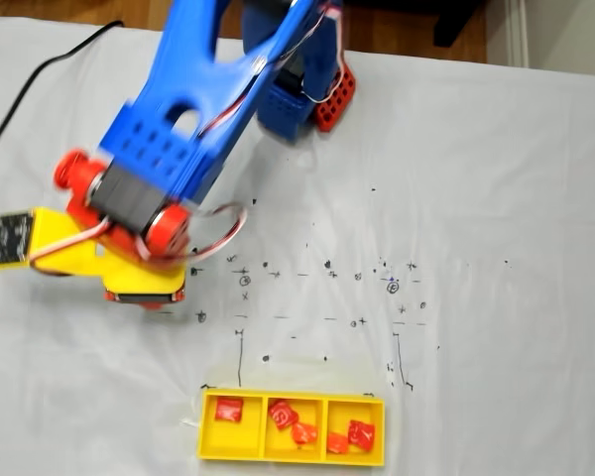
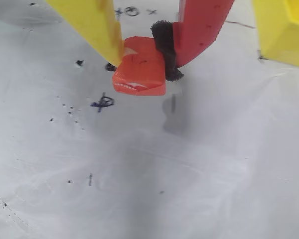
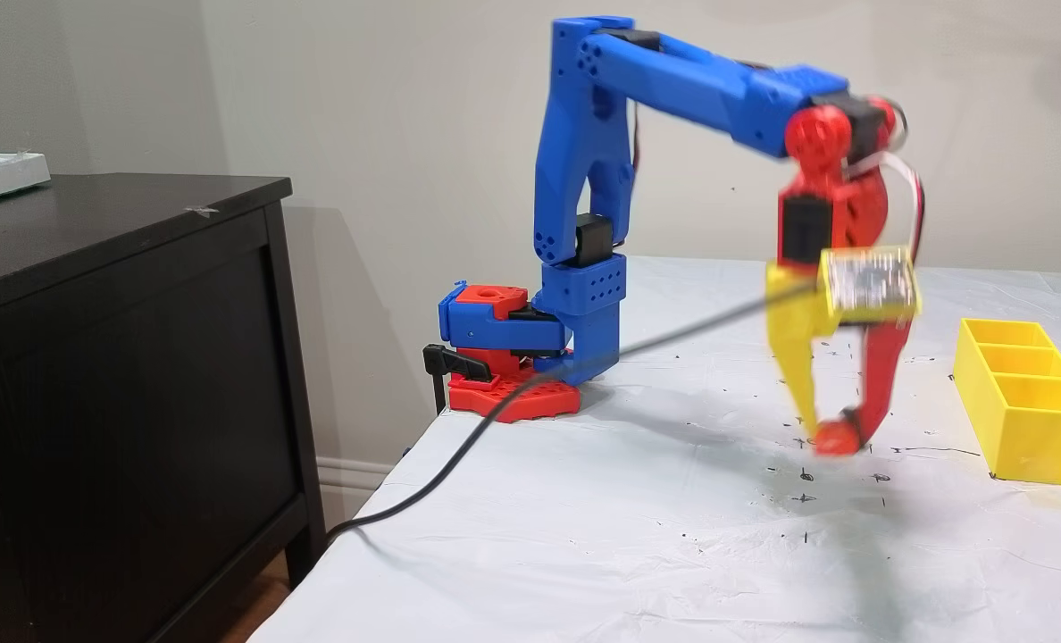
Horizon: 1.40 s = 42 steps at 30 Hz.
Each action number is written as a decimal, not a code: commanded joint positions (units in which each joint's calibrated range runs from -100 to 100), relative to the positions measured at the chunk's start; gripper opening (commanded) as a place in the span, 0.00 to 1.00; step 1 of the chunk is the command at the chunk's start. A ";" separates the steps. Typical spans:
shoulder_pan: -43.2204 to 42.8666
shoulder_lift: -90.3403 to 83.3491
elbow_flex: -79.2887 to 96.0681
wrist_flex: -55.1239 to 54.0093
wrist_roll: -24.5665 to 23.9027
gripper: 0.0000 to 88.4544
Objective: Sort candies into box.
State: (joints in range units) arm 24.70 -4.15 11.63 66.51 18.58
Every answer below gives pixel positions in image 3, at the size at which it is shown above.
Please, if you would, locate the orange Starburst candy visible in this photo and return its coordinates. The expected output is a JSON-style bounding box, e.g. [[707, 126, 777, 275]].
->
[[813, 418, 862, 457]]

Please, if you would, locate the yellow three-compartment box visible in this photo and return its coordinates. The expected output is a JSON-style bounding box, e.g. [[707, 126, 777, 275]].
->
[[952, 318, 1061, 488]]

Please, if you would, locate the white plastic table cover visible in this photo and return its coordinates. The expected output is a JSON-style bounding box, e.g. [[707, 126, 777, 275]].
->
[[249, 256, 1061, 643]]

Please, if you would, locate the black table clamp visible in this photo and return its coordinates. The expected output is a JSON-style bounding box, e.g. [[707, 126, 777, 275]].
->
[[422, 343, 496, 416]]

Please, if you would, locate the black wooden dresser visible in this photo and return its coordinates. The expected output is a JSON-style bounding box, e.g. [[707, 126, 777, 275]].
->
[[0, 173, 329, 643]]

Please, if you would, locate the camera circuit board yellow mount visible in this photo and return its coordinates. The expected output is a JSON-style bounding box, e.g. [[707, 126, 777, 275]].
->
[[818, 245, 923, 326]]

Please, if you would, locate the red white black servo wire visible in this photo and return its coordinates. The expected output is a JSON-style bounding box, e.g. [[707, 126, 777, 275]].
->
[[852, 150, 927, 262]]

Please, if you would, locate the black USB cable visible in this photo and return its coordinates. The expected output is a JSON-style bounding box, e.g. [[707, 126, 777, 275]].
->
[[325, 281, 822, 544]]

